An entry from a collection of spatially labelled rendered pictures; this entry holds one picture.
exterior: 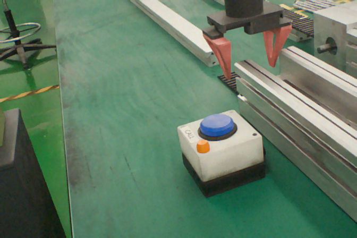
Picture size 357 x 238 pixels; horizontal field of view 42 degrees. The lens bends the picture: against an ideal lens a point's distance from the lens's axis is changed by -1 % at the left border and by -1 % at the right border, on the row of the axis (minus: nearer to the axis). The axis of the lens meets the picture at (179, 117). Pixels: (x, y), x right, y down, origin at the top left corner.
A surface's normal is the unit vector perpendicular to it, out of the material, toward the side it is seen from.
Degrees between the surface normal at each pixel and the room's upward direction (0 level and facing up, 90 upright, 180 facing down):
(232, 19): 0
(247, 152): 90
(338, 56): 90
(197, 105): 0
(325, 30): 90
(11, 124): 0
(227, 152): 90
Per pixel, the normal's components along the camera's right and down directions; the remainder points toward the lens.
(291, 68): -0.94, 0.29
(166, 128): -0.16, -0.87
